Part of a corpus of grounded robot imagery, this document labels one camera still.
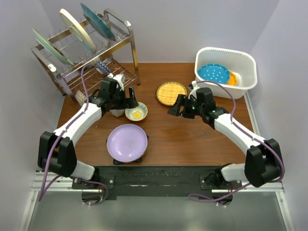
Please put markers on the white cup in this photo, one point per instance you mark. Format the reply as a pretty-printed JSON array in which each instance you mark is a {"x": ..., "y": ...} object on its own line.
[{"x": 117, "y": 112}]

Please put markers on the green plate in rack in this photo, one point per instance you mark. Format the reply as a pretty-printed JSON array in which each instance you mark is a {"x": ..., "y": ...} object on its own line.
[{"x": 51, "y": 49}]

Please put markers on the teal plate in rack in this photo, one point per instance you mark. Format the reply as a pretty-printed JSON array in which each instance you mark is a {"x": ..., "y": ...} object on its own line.
[{"x": 97, "y": 23}]

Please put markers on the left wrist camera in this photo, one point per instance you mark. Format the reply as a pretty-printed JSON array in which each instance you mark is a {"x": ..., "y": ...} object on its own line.
[{"x": 120, "y": 78}]

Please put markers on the cream plate in rack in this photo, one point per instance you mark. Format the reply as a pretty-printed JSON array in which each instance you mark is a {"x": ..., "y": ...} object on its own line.
[{"x": 77, "y": 30}]

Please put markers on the white plastic bin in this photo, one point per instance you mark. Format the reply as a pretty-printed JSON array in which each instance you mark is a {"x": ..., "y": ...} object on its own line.
[{"x": 236, "y": 71}]

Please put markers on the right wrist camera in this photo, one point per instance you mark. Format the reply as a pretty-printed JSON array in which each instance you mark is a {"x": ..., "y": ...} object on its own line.
[{"x": 193, "y": 88}]

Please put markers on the small daisy bowl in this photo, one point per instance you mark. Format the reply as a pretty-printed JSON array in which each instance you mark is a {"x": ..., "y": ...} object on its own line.
[{"x": 138, "y": 113}]

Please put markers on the purple plate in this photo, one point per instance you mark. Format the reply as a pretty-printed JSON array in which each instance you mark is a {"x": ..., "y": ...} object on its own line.
[{"x": 127, "y": 143}]

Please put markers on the yellow patterned plate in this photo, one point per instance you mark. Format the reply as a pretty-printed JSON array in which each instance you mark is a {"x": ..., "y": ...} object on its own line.
[{"x": 168, "y": 92}]

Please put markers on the grey patterned cup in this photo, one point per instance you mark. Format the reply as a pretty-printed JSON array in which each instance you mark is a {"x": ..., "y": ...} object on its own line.
[{"x": 81, "y": 98}]

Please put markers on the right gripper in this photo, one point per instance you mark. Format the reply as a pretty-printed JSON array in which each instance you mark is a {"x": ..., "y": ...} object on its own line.
[{"x": 182, "y": 100}]

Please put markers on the aluminium rail frame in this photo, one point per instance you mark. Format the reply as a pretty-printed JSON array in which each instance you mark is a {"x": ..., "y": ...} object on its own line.
[{"x": 173, "y": 141}]

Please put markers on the blue polka dot plate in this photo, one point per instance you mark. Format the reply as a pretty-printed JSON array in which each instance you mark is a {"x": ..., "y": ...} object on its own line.
[{"x": 214, "y": 72}]

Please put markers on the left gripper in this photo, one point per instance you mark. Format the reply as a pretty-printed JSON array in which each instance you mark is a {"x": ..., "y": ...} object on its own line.
[{"x": 127, "y": 103}]

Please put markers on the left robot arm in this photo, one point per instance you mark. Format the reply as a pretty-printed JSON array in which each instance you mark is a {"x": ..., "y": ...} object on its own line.
[{"x": 56, "y": 151}]

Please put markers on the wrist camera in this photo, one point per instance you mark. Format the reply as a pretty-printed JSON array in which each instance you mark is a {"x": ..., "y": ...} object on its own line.
[
  {"x": 120, "y": 78},
  {"x": 193, "y": 88}
]

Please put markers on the blue zigzag bowl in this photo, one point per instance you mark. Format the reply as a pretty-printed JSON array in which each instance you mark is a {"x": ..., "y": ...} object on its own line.
[{"x": 102, "y": 68}]

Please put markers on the metal dish rack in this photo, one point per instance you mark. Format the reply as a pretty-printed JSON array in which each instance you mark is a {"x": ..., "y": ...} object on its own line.
[{"x": 80, "y": 56}]

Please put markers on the orange polka dot plate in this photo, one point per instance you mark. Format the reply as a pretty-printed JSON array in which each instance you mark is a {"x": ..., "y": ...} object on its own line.
[{"x": 232, "y": 81}]

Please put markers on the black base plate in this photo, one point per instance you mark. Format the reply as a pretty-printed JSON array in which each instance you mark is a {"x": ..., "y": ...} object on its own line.
[{"x": 203, "y": 183}]

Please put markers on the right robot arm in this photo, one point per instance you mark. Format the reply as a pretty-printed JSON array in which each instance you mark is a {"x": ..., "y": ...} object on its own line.
[{"x": 263, "y": 159}]

